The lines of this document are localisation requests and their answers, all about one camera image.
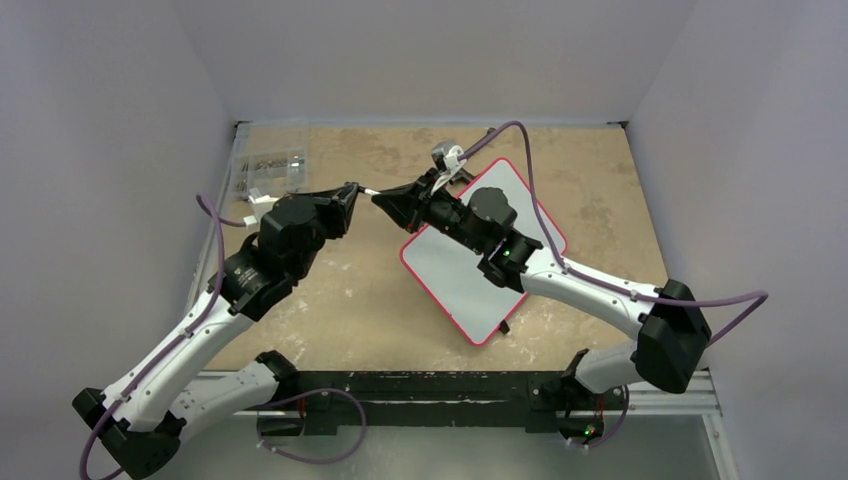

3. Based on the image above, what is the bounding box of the black white marker pen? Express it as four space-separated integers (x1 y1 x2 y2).
358 186 381 196

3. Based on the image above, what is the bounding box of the red framed whiteboard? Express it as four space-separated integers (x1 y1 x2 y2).
399 157 545 346

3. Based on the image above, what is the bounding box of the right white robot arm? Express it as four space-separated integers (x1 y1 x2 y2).
371 170 712 407

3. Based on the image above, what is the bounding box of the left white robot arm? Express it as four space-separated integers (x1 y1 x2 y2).
72 182 361 479

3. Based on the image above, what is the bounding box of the clear plastic screw box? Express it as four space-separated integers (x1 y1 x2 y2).
229 148 309 199

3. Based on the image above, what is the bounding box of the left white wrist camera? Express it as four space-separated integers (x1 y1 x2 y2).
243 188 279 228

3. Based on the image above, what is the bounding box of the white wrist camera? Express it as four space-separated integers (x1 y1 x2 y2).
430 140 466 194
243 188 279 228

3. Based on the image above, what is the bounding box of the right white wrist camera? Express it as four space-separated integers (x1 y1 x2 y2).
430 140 466 194

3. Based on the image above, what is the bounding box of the black crank handle tool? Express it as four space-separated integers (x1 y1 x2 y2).
450 127 496 185

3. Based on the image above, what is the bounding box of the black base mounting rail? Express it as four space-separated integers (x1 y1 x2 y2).
256 371 623 438

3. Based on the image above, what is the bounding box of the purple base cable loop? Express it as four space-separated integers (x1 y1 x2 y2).
256 387 369 464

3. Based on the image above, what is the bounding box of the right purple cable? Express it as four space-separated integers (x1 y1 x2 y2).
460 121 770 349

